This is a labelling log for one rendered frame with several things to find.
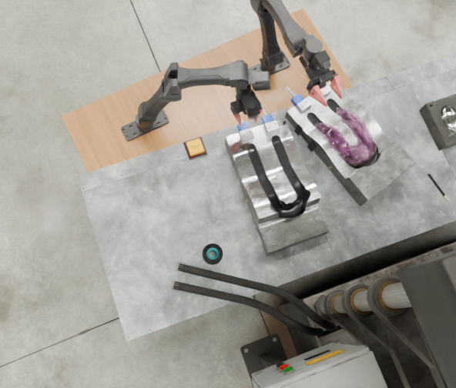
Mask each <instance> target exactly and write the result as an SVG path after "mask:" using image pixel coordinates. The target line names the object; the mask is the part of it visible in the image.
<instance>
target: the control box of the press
mask: <svg viewBox="0 0 456 388"><path fill-rule="evenodd" d="M240 351H241V353H242V356H243V359H244V362H245V364H246V368H247V371H248V373H249V375H250V379H251V382H252V384H253V386H254V388H387V384H386V383H385V381H384V378H383V375H382V373H381V370H380V368H379V366H378V364H377V361H376V359H375V356H374V353H373V352H371V351H370V350H369V348H368V346H364V345H361V346H353V345H347V344H343V343H339V342H337V343H329V344H327V345H325V346H321V347H319V348H316V349H315V350H311V351H309V352H306V353H303V354H301V355H299V356H295V357H293V358H291V359H287V356H286V354H285V352H284V349H283V345H282V343H281V341H280V338H279V335H278V334H273V335H270V336H267V337H265V338H262V339H259V340H257V341H254V342H252V343H249V344H246V345H244V346H241V348H240Z"/></svg>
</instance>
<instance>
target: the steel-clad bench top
mask: <svg viewBox="0 0 456 388"><path fill-rule="evenodd" d="M344 91H345V92H346V93H347V94H348V96H349V97H350V98H351V99H353V100H354V101H355V102H357V103H358V104H360V105H362V106H363V107H364V108H365V109H367V110H368V111H369V113H370V114H371V115H372V116H373V117H374V119H375V120H376V122H377V124H378V125H379V126H380V127H381V129H382V131H383V132H384V134H385V135H386V137H388V138H389V140H391V142H392V143H393V142H398V143H399V144H400V145H401V146H402V147H403V149H404V150H405V151H406V152H407V153H408V155H409V156H410V157H411V158H412V159H413V160H414V161H415V162H416V164H414V165H413V166H412V167H410V168H409V169H408V170H407V171H406V172H404V173H403V174H402V175H401V176H399V177H398V178H396V179H395V180H394V181H393V182H392V183H390V184H389V185H388V186H386V187H385V188H384V189H382V190H381V191H380V192H379V193H377V194H376V195H375V196H373V197H372V198H371V199H369V200H368V201H367V202H365V203H364V204H363V205H362V206H359V205H358V204H357V202H356V201H355V200H354V198H353V197H352V196H351V195H350V193H349V192H348V191H347V190H346V189H345V188H344V187H343V186H342V184H341V183H340V182H339V181H338V179H337V178H336V177H335V176H334V174H333V173H332V172H331V171H330V170H327V166H326V165H325V164H324V163H323V161H322V160H321V159H320V158H319V156H318V155H317V154H316V153H315V151H312V152H311V151H310V150H309V149H308V148H307V147H308V144H307V142H306V141H305V140H304V139H303V137H302V136H301V135H299V136H298V135H297V134H296V133H295V131H294V130H295V128H294V127H293V126H292V125H291V123H290V122H289V121H288V120H287V118H286V117H285V116H286V114H287V111H288V110H290V109H292V108H293V106H292V107H289V108H287V109H283V110H280V111H278V112H273V113H271V114H272V116H273V119H274V121H275V120H278V119H282V118H285V119H286V122H287V125H288V127H289V129H290V132H291V135H292V136H293V140H294V142H295V144H296V147H297V150H298V152H299V154H300V157H301V159H302V162H303V164H304V165H305V167H306V169H307V171H308V172H309V173H310V175H311V177H312V178H313V180H314V182H315V183H316V185H317V188H318V190H319V193H320V196H321V198H320V201H319V207H320V210H321V212H322V214H323V216H324V219H325V221H326V224H327V227H328V229H329V230H330V231H329V232H328V233H326V234H324V235H322V236H318V237H316V238H313V239H309V240H307V241H305V242H301V243H299V244H296V245H294V246H290V247H288V248H286V249H282V250H280V251H277V252H275V253H271V254H269V255H267V253H266V251H265V249H264V247H263V243H262V241H261V238H260V235H259V233H258V230H257V227H256V225H255V222H254V220H253V217H252V214H251V212H250V209H249V206H248V204H247V202H245V203H243V200H245V199H246V198H245V196H244V194H243V190H242V188H241V186H240V182H239V180H238V178H237V175H236V172H235V170H234V168H233V164H232V162H231V159H230V156H229V154H228V152H227V149H226V146H225V141H226V136H229V135H233V134H236V133H238V132H239V130H238V128H237V125H233V126H230V127H228V128H225V129H221V130H218V131H215V132H211V133H209V134H206V135H202V136H200V137H202V140H203V143H204V145H205V148H206V151H207V155H206V156H202V157H199V158H197V159H193V160H189V157H188V155H187V153H186V149H185V146H184V144H183V143H184V142H181V143H178V144H175V145H171V146H168V147H166V148H163V149H159V150H156V151H154V152H150V153H147V154H145V155H141V156H137V157H135V158H132V159H128V160H126V161H123V162H119V163H116V164H113V165H110V166H106V167H104V168H101V169H97V170H95V171H92V172H87V173H85V174H82V175H80V176H77V177H78V180H79V185H80V188H81V190H82V195H83V198H84V200H85V205H86V208H87V211H88V214H89V218H90V221H91V224H92V228H93V232H94V234H95V237H96V242H97V244H98V247H99V251H100V255H101V257H102V262H103V265H104V267H105V271H106V275H107V278H108V281H109V285H110V288H111V291H112V295H113V299H114V301H115V304H116V308H117V311H118V314H119V319H120V322H121V324H122V329H123V332H124V335H125V338H126V342H128V341H130V340H134V339H136V338H138V337H141V336H144V335H146V334H149V333H152V332H155V331H157V330H159V329H163V328H166V327H168V326H171V325H173V324H176V323H180V322H182V321H184V320H187V319H190V318H193V317H195V316H198V315H201V314H203V313H207V312H209V311H211V310H214V309H217V308H220V307H222V306H225V305H228V304H231V303H234V302H230V301H227V300H223V299H217V298H213V297H209V296H203V295H199V294H195V293H189V292H185V291H182V290H178V289H171V283H172V281H176V282H180V283H186V284H190V285H194V286H201V287H204V288H208V289H214V290H219V291H222V292H226V293H232V294H237V295H240V296H246V297H249V296H253V295H255V294H257V293H261V292H262V291H259V290H255V289H250V288H246V287H243V286H238V285H234V284H231V283H225V282H221V281H218V280H214V279H209V278H206V277H202V276H197V275H193V274H190V273H185V272H181V271H178V270H176V264H177V263H182V264H185V265H188V266H194V267H197V268H201V269H207V270H210V271H214V272H217V273H222V274H227V275H230V276H235V277H239V278H242V279H248V280H252V281H255V282H258V283H264V284H267V285H271V286H280V285H283V284H284V283H288V282H290V281H293V280H295V279H299V278H301V277H304V276H307V275H310V274H312V273H315V272H318V271H320V270H322V269H326V268H328V267H331V266H334V265H337V264H339V263H342V262H345V261H348V260H349V259H353V258H356V257H358V256H362V255H363V254H366V253H370V252H372V251H374V250H377V249H380V248H383V247H385V246H389V245H391V244H393V243H397V242H400V241H401V240H404V239H407V238H410V237H412V236H416V235H418V234H421V233H423V232H427V231H429V230H431V229H435V228H437V227H439V226H443V225H445V224H448V223H450V222H453V221H456V145H454V146H452V147H449V148H446V149H443V150H441V151H439V150H438V148H437V146H436V144H435V142H434V140H433V138H432V136H431V134H430V132H429V130H428V128H427V126H426V124H425V122H424V120H423V118H422V116H421V113H420V111H419V110H420V109H421V108H422V107H423V106H424V105H425V104H426V103H429V102H433V101H435V100H438V99H442V98H444V97H447V96H449V95H453V94H456V54H453V55H449V56H447V57H444V58H442V59H438V60H435V61H433V62H428V63H425V64H423V65H419V66H416V67H413V68H411V69H407V70H404V71H401V72H397V73H394V74H392V75H388V76H385V77H383V78H380V79H375V80H373V81H370V82H366V83H364V84H361V85H357V86H354V87H351V88H348V89H345V90H344ZM214 133H215V134H214ZM208 150H209V151H208ZM429 173H430V174H431V176H432V178H433V179H434V181H435V182H436V183H437V184H438V185H439V187H440V188H441V190H442V191H443V192H444V194H445V195H446V196H447V197H448V199H449V200H450V201H449V202H448V201H447V200H446V199H445V198H444V197H443V195H442V194H441V192H440V191H439V189H438V188H437V186H436V185H435V184H434V183H433V182H432V180H431V179H430V177H429V176H428V174H429ZM116 180H117V181H116ZM114 181H115V182H114ZM211 243H215V244H217V245H219V246H220V247H221V249H222V251H223V257H222V259H221V261H220V262H219V263H217V264H215V265H210V264H208V263H206V262H205V260H204V259H203V249H204V248H205V246H207V245H209V244H211Z"/></svg>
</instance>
